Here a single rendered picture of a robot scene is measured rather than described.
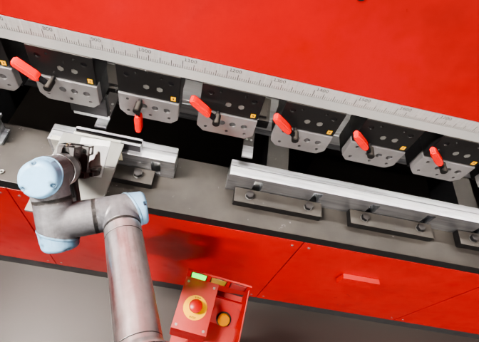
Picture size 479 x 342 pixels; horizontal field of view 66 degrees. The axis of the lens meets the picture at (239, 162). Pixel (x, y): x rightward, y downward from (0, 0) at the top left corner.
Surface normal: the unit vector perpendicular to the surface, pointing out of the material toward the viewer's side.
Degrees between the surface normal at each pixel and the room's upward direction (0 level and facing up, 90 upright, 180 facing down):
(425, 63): 90
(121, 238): 18
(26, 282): 0
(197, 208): 0
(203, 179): 0
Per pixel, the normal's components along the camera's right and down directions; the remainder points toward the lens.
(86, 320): 0.18, -0.55
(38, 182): 0.14, 0.11
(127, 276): 0.01, -0.76
